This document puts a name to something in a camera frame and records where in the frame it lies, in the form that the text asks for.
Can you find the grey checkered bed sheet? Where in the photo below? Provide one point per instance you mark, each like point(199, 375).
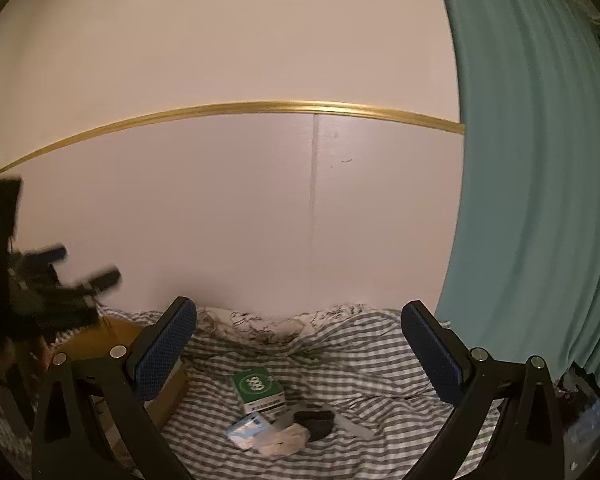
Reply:
point(362, 367)

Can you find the blue floral tissue pack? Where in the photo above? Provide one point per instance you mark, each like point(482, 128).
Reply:
point(247, 432)

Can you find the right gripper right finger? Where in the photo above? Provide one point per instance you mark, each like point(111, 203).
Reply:
point(527, 441)

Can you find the floral patterned pillow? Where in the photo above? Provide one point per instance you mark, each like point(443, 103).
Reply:
point(255, 330)

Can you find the gold wall trim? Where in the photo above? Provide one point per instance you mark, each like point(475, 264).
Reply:
point(330, 108)

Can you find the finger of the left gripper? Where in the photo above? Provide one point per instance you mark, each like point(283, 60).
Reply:
point(43, 257)
point(95, 284)

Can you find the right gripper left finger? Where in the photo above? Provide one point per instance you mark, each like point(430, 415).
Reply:
point(68, 439)

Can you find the green 999 medicine box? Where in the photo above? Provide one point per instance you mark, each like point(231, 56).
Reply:
point(258, 391)

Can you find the cardboard box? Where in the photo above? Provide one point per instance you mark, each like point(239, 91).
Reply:
point(152, 360)

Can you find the green curtain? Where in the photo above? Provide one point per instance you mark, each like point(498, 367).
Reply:
point(524, 273)

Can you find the white tissue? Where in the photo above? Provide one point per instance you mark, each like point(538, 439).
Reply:
point(283, 442)

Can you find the black small pouch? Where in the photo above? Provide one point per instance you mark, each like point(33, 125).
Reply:
point(319, 423)

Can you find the plastic water bottle pack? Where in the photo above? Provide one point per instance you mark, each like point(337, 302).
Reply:
point(583, 437)

